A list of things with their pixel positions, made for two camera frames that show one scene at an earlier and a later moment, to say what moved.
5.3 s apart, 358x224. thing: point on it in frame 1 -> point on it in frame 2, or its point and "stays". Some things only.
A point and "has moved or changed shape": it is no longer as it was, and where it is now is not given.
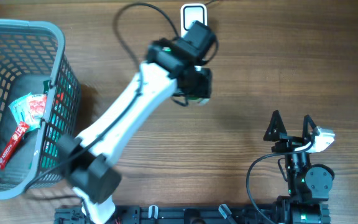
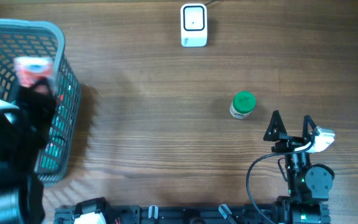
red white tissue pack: x=30 y=109 has moved or changed shape
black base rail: x=277 y=213 stays
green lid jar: x=199 y=101 -> x=243 y=104
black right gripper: x=289 y=142 stays
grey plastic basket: x=30 y=99 stays
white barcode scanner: x=191 y=12 stays
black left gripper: x=205 y=89 -> x=28 y=97
